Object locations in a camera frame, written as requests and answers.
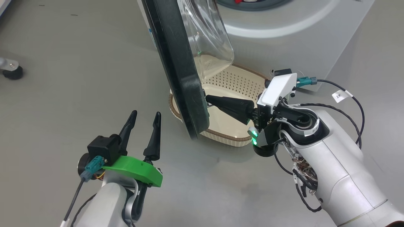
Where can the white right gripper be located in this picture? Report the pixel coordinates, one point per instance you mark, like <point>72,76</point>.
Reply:
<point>277,90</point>

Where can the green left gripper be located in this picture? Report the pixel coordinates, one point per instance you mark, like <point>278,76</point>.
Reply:
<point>135,168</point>

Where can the round black glass washer door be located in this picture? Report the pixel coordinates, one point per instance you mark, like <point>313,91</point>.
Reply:
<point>180,78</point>

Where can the red white sports garment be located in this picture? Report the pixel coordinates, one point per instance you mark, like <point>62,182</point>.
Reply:
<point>239,1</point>

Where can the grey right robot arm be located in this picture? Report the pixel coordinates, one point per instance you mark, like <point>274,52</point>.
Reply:
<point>341,164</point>

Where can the cream perforated laundry basket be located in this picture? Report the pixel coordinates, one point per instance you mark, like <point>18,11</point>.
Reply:
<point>221,126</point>

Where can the white front-load washing machine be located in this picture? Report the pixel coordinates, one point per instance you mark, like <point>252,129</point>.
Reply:
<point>284,47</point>

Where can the black caster on metal foot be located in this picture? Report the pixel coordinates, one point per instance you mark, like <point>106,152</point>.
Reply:
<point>12,73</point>

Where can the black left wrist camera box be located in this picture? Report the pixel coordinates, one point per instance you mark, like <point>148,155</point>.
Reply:
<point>102,148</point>

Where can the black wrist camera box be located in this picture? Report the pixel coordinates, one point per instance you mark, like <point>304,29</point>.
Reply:
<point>282,72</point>
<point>102,148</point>

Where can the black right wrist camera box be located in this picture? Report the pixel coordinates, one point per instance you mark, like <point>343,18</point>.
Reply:
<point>282,72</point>

